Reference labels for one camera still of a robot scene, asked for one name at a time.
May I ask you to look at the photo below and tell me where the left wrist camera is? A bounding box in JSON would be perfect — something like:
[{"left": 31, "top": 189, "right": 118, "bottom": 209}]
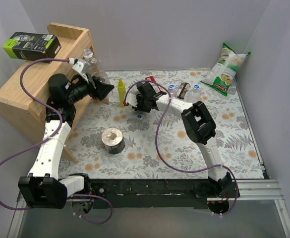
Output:
[{"left": 72, "top": 59, "right": 90, "bottom": 82}]

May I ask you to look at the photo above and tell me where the red toothpaste box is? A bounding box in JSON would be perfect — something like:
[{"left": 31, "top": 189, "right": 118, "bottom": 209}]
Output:
[{"left": 145, "top": 76, "right": 160, "bottom": 93}]

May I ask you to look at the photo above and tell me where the clear plastic bottle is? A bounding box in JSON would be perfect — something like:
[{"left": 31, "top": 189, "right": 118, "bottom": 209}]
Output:
[
  {"left": 168, "top": 86, "right": 177, "bottom": 99},
  {"left": 83, "top": 49, "right": 110, "bottom": 84},
  {"left": 186, "top": 87, "right": 201, "bottom": 104}
]

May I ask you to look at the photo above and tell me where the purple cable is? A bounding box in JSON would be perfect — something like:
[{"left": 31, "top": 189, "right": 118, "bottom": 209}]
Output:
[
  {"left": 0, "top": 57, "right": 114, "bottom": 226},
  {"left": 123, "top": 80, "right": 240, "bottom": 215}
]

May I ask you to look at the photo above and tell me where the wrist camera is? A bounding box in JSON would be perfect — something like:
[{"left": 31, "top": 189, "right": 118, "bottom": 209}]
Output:
[
  {"left": 72, "top": 59, "right": 90, "bottom": 82},
  {"left": 123, "top": 93, "right": 138, "bottom": 107}
]

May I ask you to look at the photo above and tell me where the green chips bag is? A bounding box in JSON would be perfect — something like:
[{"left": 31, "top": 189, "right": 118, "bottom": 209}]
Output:
[{"left": 201, "top": 43, "right": 251, "bottom": 96}]

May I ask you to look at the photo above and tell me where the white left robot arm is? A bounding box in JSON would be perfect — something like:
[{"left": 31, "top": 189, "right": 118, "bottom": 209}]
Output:
[{"left": 18, "top": 73, "right": 114, "bottom": 209}]

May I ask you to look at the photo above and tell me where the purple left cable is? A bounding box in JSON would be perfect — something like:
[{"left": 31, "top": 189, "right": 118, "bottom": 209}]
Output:
[{"left": 0, "top": 57, "right": 114, "bottom": 226}]

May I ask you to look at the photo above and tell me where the yellow squeeze bottle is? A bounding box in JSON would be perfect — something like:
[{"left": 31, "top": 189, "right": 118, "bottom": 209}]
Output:
[{"left": 117, "top": 79, "right": 126, "bottom": 107}]

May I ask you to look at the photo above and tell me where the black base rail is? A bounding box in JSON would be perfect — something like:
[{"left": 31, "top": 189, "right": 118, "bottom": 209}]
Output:
[{"left": 75, "top": 178, "right": 240, "bottom": 211}]

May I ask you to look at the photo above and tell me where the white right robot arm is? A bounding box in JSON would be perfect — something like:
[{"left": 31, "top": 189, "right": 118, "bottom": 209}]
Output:
[{"left": 124, "top": 80, "right": 235, "bottom": 197}]

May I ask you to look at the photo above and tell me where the wooden shelf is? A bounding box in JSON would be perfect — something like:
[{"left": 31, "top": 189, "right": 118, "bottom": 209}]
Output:
[{"left": 0, "top": 22, "right": 109, "bottom": 164}]

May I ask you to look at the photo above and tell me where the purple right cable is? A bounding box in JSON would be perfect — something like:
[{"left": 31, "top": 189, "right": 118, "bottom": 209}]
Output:
[{"left": 123, "top": 80, "right": 240, "bottom": 215}]

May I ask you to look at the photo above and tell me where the brown snack bar wrapper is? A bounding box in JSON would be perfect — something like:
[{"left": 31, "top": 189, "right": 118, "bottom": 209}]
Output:
[{"left": 176, "top": 82, "right": 190, "bottom": 100}]

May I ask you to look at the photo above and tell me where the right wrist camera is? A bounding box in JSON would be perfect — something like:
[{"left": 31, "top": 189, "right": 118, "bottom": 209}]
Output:
[{"left": 123, "top": 93, "right": 138, "bottom": 107}]

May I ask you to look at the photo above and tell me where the floral table mat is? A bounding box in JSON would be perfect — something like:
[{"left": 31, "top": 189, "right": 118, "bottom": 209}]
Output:
[{"left": 58, "top": 70, "right": 263, "bottom": 179}]

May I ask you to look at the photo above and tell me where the black green box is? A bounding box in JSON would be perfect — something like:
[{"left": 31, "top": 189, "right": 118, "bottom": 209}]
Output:
[{"left": 2, "top": 32, "right": 61, "bottom": 61}]

